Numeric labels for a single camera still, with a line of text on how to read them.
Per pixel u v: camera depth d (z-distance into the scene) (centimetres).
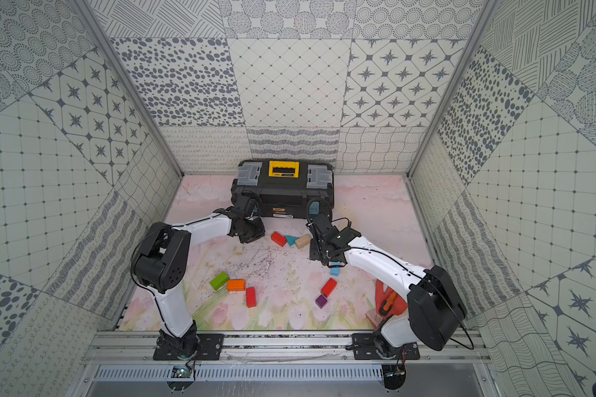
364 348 74
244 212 80
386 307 80
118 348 75
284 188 93
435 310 42
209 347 73
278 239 97
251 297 83
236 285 87
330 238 62
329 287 84
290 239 96
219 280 86
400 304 81
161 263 51
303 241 96
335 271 89
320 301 82
